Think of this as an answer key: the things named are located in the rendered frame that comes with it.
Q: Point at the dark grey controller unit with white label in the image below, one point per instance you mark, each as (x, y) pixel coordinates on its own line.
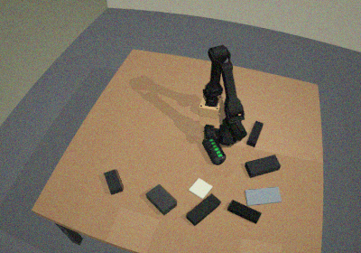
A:
(217, 155)

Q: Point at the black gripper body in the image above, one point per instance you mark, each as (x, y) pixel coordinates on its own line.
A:
(210, 130)

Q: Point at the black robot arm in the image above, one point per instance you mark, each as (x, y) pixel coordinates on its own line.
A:
(232, 104)

